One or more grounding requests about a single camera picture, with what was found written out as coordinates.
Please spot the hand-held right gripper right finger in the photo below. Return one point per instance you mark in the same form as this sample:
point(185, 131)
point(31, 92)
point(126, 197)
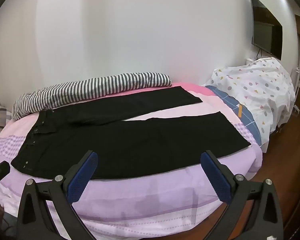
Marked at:
point(216, 177)

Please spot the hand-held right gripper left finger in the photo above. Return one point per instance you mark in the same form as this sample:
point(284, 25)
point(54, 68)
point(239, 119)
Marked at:
point(82, 178)

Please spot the black pants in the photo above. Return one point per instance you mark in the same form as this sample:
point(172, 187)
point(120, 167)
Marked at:
point(140, 142)

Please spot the blue plaid cloth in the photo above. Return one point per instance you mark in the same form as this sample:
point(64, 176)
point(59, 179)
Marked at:
point(230, 102)

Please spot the striped grey white pillow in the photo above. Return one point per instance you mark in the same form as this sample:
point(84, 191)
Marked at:
point(90, 87)

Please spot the white cover with coloured shapes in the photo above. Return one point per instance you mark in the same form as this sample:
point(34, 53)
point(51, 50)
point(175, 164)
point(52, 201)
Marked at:
point(260, 92)

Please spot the white metal rack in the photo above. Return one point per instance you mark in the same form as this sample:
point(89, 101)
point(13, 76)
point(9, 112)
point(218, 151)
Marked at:
point(297, 90)

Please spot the black wall television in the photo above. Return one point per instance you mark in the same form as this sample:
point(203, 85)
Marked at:
point(265, 30)

